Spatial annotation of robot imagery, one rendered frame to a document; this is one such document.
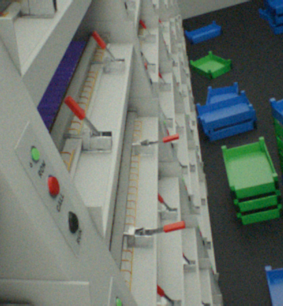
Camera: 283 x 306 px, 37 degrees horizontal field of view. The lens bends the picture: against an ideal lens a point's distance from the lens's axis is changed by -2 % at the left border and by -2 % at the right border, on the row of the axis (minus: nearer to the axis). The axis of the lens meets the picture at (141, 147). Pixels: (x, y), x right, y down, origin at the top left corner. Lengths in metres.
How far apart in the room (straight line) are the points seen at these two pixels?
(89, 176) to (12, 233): 0.23
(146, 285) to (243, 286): 1.11
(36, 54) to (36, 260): 0.19
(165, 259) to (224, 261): 0.90
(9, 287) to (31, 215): 0.09
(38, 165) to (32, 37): 0.16
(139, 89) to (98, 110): 0.34
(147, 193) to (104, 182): 0.29
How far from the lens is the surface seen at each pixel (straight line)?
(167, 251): 0.97
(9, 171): 0.31
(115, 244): 0.69
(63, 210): 0.37
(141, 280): 0.67
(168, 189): 1.13
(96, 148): 0.60
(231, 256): 1.85
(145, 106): 1.05
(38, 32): 0.47
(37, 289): 0.38
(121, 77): 0.81
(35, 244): 0.34
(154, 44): 1.53
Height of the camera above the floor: 1.40
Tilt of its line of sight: 32 degrees down
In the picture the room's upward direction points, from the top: 21 degrees counter-clockwise
